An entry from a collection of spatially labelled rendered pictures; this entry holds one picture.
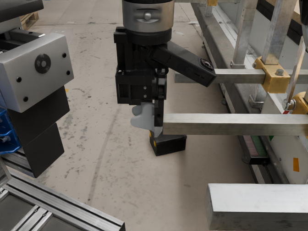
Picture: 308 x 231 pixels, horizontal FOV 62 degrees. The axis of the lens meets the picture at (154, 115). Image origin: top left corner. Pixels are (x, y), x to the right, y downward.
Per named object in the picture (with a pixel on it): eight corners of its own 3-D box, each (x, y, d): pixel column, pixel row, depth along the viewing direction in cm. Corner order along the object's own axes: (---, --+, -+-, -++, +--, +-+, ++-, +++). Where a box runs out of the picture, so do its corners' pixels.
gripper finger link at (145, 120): (132, 135, 52) (129, 96, 46) (162, 135, 52) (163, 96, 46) (130, 146, 49) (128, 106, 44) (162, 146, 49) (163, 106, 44)
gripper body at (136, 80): (122, 85, 49) (118, 20, 42) (167, 86, 49) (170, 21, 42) (117, 108, 43) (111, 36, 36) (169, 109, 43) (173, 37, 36)
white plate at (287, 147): (295, 198, 53) (313, 164, 47) (257, 121, 74) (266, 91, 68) (298, 198, 53) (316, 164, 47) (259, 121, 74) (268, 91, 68)
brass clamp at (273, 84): (264, 93, 69) (269, 76, 66) (249, 70, 80) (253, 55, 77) (287, 93, 69) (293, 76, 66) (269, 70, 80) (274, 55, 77)
